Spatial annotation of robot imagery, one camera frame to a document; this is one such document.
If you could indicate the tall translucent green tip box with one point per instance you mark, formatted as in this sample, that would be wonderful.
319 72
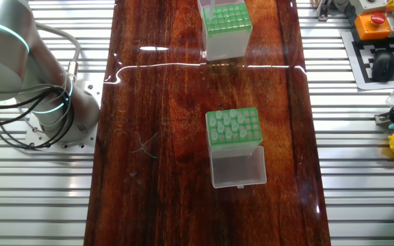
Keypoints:
238 169

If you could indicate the low green rack tip box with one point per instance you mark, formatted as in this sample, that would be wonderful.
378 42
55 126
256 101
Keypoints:
226 48

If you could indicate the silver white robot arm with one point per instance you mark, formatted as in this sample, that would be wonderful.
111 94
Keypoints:
5 51

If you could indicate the glossy brown wooden board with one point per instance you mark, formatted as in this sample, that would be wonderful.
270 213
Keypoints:
166 188

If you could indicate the yellow button box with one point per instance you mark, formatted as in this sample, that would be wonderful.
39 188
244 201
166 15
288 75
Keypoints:
368 32

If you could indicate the black computer mouse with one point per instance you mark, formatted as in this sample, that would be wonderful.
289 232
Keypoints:
383 66

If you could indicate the red emergency stop button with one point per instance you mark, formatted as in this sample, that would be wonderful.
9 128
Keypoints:
377 17

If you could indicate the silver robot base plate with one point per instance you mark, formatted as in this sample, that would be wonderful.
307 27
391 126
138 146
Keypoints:
92 90

